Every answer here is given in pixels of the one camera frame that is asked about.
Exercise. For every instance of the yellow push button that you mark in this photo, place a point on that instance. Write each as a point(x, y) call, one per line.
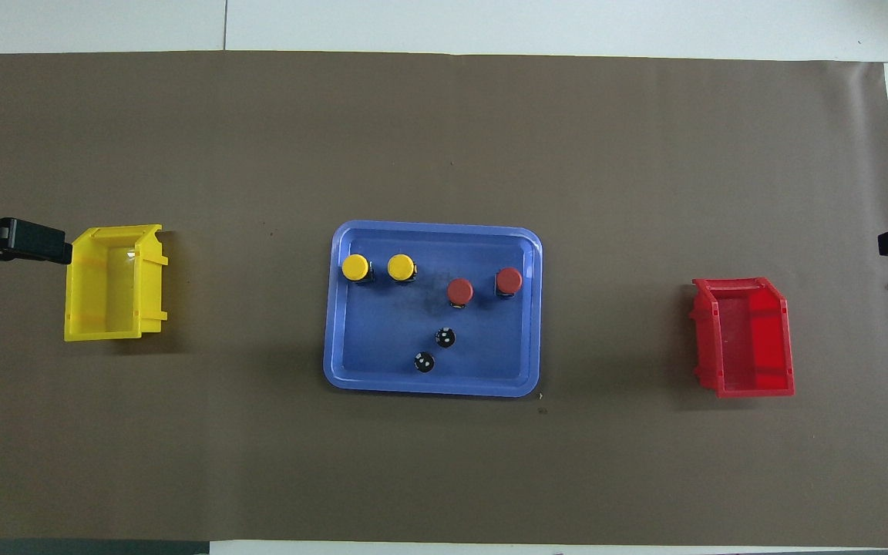
point(401, 267)
point(355, 267)

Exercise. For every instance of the red push button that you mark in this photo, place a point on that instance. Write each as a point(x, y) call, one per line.
point(509, 280)
point(459, 290)

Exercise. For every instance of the yellow plastic bin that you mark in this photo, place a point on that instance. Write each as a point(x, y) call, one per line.
point(105, 308)

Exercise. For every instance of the red plastic bin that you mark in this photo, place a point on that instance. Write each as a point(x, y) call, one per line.
point(760, 354)

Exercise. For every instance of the black round knob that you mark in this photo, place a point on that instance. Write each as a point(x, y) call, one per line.
point(424, 361)
point(445, 337)

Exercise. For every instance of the blue plastic tray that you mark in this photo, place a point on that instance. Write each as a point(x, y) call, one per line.
point(482, 354)

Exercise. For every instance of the brown table mat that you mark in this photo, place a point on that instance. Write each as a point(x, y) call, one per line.
point(444, 462)

